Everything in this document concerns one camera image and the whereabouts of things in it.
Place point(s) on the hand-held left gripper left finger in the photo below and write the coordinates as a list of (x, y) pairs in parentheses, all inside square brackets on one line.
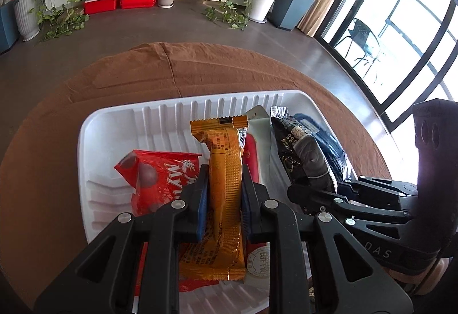
[(202, 206)]

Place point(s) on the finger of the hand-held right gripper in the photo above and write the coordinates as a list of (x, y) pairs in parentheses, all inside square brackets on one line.
[(357, 210), (379, 190)]

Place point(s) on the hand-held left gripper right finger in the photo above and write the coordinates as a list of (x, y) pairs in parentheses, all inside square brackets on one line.
[(247, 214)]

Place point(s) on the orange snack packet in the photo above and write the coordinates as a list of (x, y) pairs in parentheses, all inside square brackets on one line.
[(225, 192)]

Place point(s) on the red snack packet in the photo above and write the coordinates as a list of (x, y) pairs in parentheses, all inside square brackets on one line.
[(157, 171)]

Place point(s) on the blue snack packet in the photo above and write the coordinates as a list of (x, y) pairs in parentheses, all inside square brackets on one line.
[(332, 146)]

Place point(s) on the large white snack packet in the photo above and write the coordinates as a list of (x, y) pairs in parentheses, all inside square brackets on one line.
[(259, 142)]

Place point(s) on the black snack packet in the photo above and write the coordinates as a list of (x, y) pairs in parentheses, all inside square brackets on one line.
[(304, 156)]

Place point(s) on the white plastic tray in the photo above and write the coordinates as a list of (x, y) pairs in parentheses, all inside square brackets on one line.
[(150, 121)]

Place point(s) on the cream leather chair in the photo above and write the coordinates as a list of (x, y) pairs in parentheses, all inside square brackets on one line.
[(425, 274)]

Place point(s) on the black-framed sliding glass door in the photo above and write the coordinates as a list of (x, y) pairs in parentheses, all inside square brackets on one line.
[(411, 49)]

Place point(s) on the brown tablecloth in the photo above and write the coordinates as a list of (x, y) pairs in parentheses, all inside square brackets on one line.
[(107, 78)]

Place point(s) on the black balcony chair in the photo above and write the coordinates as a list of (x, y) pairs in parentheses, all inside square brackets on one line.
[(359, 29)]

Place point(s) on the red storage box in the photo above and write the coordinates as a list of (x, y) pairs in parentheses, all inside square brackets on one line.
[(137, 0), (101, 4)]

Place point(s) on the plant in ribbed white pot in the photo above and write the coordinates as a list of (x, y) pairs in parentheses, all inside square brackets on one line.
[(27, 17)]

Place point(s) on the leafy tree in blue pot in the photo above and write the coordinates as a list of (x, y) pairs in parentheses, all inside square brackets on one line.
[(7, 28)]

